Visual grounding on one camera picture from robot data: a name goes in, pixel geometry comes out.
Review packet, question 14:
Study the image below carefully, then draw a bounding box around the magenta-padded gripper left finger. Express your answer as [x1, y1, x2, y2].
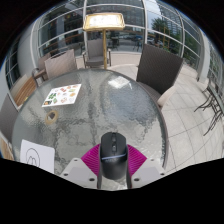
[59, 143, 103, 190]

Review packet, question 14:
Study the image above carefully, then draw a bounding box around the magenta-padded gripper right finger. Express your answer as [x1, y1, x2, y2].
[126, 143, 166, 190]

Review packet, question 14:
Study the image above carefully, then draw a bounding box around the black computer mouse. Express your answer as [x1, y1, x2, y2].
[99, 131, 129, 180]

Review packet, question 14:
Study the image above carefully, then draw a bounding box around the white printed mouse pad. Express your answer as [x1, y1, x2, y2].
[19, 139, 56, 174]

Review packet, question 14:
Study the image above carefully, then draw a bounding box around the brown tape roll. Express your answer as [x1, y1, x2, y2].
[44, 109, 60, 126]

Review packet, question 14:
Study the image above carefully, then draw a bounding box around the colourful picture sheet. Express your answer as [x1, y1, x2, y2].
[41, 83, 83, 108]

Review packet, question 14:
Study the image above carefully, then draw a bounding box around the dark metal folding furniture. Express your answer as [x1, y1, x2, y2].
[194, 78, 224, 137]

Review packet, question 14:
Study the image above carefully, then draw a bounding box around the brown wicker chair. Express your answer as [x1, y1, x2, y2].
[31, 52, 53, 83]
[81, 38, 113, 69]
[135, 43, 185, 108]
[0, 93, 19, 144]
[43, 48, 78, 80]

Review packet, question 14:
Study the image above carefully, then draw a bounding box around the golden menu stand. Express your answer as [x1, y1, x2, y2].
[82, 12, 126, 70]

